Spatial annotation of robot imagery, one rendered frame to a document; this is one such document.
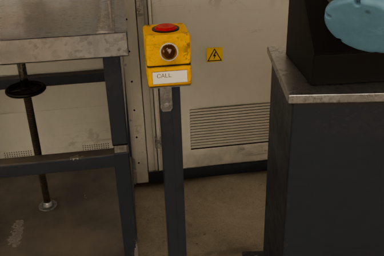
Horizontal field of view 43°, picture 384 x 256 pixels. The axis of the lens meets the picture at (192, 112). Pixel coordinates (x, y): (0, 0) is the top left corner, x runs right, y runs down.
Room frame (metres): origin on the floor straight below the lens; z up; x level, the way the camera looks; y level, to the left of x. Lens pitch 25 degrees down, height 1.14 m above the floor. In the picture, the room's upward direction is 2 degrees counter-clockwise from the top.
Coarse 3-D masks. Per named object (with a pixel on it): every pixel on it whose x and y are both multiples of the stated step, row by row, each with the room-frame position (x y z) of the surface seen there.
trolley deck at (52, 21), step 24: (0, 0) 1.40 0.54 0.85; (24, 0) 1.39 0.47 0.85; (48, 0) 1.38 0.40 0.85; (72, 0) 1.37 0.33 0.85; (96, 0) 1.37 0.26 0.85; (120, 0) 1.36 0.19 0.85; (0, 24) 1.13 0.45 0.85; (24, 24) 1.13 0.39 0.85; (48, 24) 1.12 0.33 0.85; (72, 24) 1.11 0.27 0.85; (96, 24) 1.11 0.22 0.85; (120, 24) 1.10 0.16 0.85; (0, 48) 1.00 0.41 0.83; (24, 48) 1.01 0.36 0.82; (48, 48) 1.02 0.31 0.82; (72, 48) 1.02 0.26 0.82; (96, 48) 1.03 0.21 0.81; (120, 48) 1.04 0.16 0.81
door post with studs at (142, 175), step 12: (132, 0) 1.72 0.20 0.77; (132, 12) 1.72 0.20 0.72; (132, 24) 1.72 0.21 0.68; (132, 36) 1.71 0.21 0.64; (132, 48) 1.71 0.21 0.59; (132, 60) 1.71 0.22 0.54; (132, 72) 1.71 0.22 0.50; (132, 84) 1.71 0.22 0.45; (132, 96) 1.71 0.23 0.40; (144, 132) 1.72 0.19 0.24; (144, 144) 1.72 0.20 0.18; (144, 156) 1.72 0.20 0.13; (144, 168) 1.72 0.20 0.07; (144, 180) 1.71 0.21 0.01
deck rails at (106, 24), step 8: (104, 0) 1.34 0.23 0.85; (112, 0) 1.33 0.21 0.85; (104, 8) 1.25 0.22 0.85; (112, 8) 1.24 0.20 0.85; (104, 16) 1.17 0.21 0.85; (112, 16) 1.16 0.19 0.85; (104, 24) 1.09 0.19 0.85; (112, 24) 1.09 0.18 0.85; (96, 32) 1.03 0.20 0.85; (104, 32) 1.03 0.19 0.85; (112, 32) 1.03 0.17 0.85
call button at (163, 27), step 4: (160, 24) 0.87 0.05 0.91; (164, 24) 0.87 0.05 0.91; (168, 24) 0.87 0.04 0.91; (172, 24) 0.87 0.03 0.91; (156, 28) 0.86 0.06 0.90; (160, 28) 0.84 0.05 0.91; (164, 28) 0.84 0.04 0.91; (168, 28) 0.84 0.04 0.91; (172, 28) 0.85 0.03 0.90; (176, 28) 0.85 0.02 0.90
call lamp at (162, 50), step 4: (164, 44) 0.82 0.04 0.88; (168, 44) 0.82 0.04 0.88; (172, 44) 0.82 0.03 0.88; (160, 48) 0.82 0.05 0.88; (164, 48) 0.81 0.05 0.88; (168, 48) 0.81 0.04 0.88; (172, 48) 0.81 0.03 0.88; (176, 48) 0.82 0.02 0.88; (160, 52) 0.82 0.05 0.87; (164, 52) 0.81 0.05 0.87; (168, 52) 0.81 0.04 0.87; (172, 52) 0.81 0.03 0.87; (176, 52) 0.81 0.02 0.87; (164, 56) 0.81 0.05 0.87; (168, 56) 0.81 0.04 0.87; (172, 56) 0.81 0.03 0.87; (176, 56) 0.82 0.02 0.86; (168, 60) 0.82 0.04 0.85; (172, 60) 0.82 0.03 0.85
